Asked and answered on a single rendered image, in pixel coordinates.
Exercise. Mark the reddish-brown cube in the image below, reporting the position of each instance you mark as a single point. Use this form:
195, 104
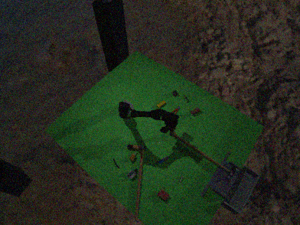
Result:
163, 195

